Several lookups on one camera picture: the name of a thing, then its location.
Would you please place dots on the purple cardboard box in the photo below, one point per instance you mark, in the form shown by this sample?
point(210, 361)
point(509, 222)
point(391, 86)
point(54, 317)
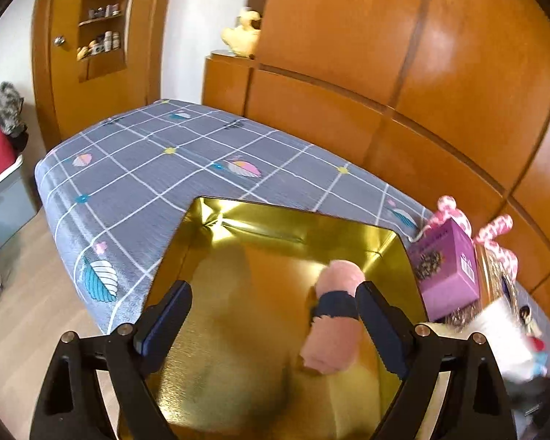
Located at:
point(444, 265)

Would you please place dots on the camouflage garment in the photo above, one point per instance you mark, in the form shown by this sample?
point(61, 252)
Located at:
point(11, 104)

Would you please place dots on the pink socks navy band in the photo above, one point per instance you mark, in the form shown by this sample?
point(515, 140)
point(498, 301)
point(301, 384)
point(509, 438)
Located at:
point(332, 344)

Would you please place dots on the wooden wall cabinet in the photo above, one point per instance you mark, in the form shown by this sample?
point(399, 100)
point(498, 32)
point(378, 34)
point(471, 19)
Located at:
point(436, 97)

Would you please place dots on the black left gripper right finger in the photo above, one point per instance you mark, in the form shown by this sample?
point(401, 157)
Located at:
point(475, 406)

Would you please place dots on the blue plush elephant doll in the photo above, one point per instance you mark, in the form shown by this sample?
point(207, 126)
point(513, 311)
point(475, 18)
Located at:
point(539, 355)

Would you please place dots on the yellow plush duck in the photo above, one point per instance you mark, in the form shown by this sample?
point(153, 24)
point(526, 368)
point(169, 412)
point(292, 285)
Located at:
point(242, 39)

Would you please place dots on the gold metal tray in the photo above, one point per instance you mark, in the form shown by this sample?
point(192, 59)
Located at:
point(234, 371)

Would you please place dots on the wooden door with shelves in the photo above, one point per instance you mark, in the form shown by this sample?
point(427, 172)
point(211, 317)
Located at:
point(92, 59)

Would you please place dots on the grey storage bin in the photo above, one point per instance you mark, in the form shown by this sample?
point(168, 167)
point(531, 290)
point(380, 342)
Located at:
point(17, 206)

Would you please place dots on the white knit gloves blue band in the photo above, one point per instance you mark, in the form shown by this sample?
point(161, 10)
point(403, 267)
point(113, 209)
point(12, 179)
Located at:
point(513, 353)

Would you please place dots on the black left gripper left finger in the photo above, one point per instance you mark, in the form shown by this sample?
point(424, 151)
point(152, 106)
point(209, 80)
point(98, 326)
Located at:
point(70, 404)

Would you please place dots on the grey checked bed sheet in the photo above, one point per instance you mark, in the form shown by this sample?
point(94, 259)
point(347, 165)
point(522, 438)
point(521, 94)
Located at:
point(115, 193)

